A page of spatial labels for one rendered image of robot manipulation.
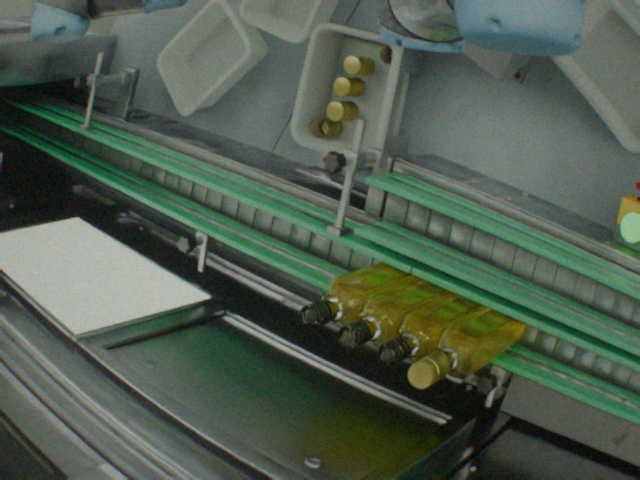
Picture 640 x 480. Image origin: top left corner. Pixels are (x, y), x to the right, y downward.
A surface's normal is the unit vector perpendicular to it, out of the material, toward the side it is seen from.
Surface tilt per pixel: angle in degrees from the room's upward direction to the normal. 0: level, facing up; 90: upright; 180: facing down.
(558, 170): 0
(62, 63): 90
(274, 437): 90
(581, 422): 0
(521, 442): 90
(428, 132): 0
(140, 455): 90
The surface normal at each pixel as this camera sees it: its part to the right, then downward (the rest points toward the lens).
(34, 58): 0.79, 0.34
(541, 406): -0.59, 0.15
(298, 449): 0.19, -0.93
